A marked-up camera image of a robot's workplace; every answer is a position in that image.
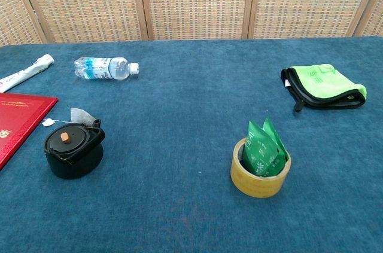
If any black round lid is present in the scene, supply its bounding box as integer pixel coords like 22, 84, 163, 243
44, 123, 91, 154

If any black teapot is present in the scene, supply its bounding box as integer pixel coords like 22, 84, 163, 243
43, 118, 107, 180

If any blue table carpet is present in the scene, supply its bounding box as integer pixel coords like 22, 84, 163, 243
0, 36, 383, 253

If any green tea packet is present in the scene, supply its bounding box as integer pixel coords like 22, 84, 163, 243
241, 120, 285, 178
262, 117, 289, 176

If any clear plastic water bottle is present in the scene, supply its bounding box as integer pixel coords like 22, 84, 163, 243
73, 56, 141, 81

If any yellow tape roll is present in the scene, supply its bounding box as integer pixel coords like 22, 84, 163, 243
229, 136, 292, 198

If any woven bamboo folding screen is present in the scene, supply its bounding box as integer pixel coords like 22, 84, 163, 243
0, 0, 383, 47

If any green microfiber cloth black trim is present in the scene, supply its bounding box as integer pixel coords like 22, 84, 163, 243
280, 63, 368, 113

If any white toothpaste tube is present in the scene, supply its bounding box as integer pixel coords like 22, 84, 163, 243
0, 54, 56, 93

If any red certificate book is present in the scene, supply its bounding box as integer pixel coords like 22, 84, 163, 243
0, 92, 59, 171

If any tea bag with string tag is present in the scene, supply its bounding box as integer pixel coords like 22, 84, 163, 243
41, 108, 95, 128

